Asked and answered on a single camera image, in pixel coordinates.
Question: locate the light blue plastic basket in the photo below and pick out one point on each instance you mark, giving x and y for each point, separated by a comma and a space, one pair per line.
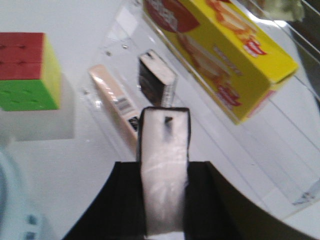
19, 217

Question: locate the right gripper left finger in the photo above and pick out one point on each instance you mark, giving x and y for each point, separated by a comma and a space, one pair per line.
117, 212

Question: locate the beige small carton box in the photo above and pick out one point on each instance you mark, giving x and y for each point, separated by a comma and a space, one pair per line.
123, 113

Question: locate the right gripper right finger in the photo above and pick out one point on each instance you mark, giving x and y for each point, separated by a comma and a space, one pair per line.
214, 210

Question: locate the colourful rubik's cube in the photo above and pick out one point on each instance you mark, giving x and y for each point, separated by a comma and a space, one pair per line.
30, 73

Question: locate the yellow nabati wafer box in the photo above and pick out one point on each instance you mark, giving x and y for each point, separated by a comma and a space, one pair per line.
238, 64

